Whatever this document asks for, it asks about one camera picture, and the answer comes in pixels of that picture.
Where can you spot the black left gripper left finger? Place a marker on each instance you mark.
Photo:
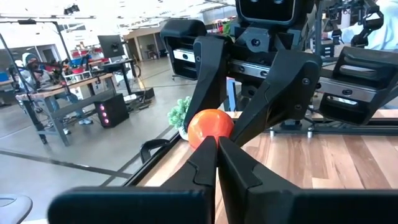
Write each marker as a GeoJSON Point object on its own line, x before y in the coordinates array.
{"type": "Point", "coordinates": [180, 205]}

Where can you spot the green potted plant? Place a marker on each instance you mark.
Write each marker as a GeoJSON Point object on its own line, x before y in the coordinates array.
{"type": "Point", "coordinates": [178, 113]}

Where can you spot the black monitor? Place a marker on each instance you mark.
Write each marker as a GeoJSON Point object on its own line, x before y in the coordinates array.
{"type": "Point", "coordinates": [111, 46]}

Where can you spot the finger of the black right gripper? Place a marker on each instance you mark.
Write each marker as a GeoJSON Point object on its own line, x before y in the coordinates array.
{"type": "Point", "coordinates": [211, 77]}
{"type": "Point", "coordinates": [280, 93]}

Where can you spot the black aluminium table frame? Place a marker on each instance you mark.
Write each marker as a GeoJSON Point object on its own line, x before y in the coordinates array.
{"type": "Point", "coordinates": [342, 129]}

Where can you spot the small orange toy fruit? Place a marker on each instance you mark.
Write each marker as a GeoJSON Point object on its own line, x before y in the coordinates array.
{"type": "Point", "coordinates": [210, 126]}

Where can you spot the black background rig frame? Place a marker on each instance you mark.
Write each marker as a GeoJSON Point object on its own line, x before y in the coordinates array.
{"type": "Point", "coordinates": [26, 21]}

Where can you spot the gray metal table frame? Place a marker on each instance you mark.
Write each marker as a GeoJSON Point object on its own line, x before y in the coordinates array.
{"type": "Point", "coordinates": [62, 109]}

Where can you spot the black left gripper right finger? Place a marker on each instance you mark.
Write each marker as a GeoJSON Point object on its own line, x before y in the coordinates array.
{"type": "Point", "coordinates": [264, 205]}

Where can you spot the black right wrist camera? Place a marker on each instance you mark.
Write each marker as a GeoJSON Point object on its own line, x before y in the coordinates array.
{"type": "Point", "coordinates": [273, 11]}

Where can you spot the black computer tower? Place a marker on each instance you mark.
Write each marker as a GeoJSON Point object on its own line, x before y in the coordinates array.
{"type": "Point", "coordinates": [112, 110]}

